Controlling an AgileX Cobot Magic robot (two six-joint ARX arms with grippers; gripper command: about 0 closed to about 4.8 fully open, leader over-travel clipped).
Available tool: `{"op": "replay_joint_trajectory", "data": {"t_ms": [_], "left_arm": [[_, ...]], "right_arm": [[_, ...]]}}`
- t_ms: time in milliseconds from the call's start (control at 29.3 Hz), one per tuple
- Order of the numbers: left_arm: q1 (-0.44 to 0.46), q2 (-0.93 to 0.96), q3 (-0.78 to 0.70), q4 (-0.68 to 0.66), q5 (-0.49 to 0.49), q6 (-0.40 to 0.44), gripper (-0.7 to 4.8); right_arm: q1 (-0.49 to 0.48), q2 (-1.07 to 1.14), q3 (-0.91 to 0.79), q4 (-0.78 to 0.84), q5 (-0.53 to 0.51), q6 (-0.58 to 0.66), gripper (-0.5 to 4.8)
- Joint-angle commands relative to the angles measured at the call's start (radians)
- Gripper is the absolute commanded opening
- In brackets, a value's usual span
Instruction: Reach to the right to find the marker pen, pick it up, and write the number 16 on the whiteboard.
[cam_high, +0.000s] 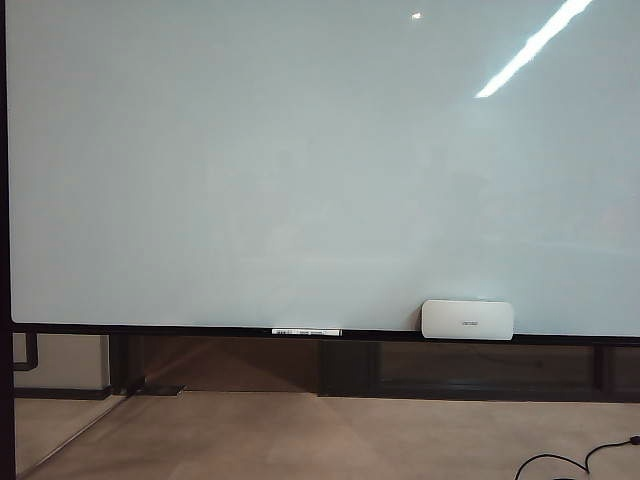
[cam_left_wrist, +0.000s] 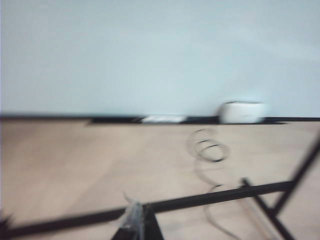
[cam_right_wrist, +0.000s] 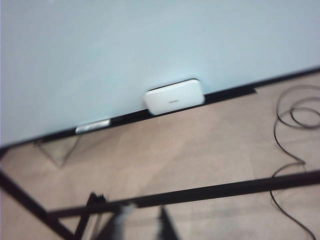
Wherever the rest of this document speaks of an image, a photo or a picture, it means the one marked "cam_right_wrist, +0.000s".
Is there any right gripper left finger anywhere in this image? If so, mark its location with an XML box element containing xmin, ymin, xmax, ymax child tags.
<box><xmin>73</xmin><ymin>191</ymin><xmax>109</xmax><ymax>240</ymax></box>

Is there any white whiteboard eraser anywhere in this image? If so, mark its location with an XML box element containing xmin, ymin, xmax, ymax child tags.
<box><xmin>142</xmin><ymin>77</ymin><xmax>207</xmax><ymax>116</ymax></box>

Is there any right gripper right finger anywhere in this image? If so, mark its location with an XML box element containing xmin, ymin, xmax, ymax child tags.
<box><xmin>153</xmin><ymin>206</ymin><xmax>182</xmax><ymax>240</ymax></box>

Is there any large white whiteboard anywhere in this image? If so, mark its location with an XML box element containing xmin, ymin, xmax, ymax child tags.
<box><xmin>0</xmin><ymin>0</ymin><xmax>320</xmax><ymax>156</ymax></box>

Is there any black floor cable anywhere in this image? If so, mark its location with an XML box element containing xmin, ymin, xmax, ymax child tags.
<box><xmin>269</xmin><ymin>84</ymin><xmax>320</xmax><ymax>240</ymax></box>

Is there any white printed label strip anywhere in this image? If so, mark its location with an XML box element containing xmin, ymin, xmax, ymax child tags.
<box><xmin>74</xmin><ymin>118</ymin><xmax>112</xmax><ymax>135</ymax></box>

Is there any black metal frame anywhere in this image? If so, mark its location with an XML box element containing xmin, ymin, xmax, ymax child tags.
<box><xmin>0</xmin><ymin>169</ymin><xmax>320</xmax><ymax>240</ymax></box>

